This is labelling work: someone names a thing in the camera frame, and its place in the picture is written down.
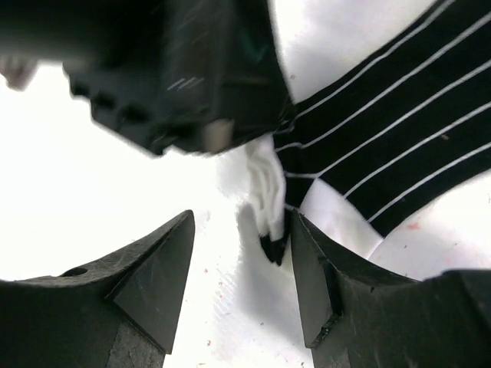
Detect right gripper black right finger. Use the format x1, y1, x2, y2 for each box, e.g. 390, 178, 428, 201
290, 213, 490, 367

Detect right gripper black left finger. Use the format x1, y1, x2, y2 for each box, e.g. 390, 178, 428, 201
1, 210, 195, 368

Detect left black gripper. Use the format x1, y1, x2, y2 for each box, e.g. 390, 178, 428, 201
1, 1, 295, 155

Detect black white striped ankle sock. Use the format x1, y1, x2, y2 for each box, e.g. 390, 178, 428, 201
246, 1, 490, 264

